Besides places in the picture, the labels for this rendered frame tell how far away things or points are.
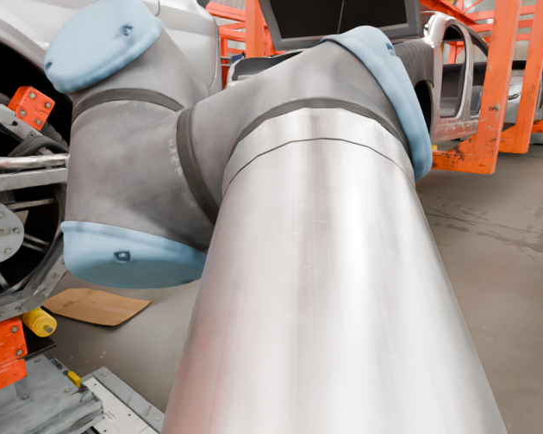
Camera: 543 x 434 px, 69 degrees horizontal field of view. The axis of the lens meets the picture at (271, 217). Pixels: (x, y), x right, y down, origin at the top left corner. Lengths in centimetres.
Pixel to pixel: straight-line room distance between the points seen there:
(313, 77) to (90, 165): 15
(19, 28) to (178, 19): 52
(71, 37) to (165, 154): 15
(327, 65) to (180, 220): 12
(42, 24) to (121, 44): 102
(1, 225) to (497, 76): 362
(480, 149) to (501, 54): 77
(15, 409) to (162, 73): 134
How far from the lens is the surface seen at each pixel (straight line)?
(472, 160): 397
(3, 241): 104
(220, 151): 21
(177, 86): 32
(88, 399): 159
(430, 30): 427
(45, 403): 152
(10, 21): 129
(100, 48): 31
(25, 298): 126
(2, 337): 127
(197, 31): 161
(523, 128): 583
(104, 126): 28
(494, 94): 391
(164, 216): 23
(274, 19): 455
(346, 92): 19
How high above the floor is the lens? 112
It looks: 16 degrees down
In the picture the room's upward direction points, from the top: straight up
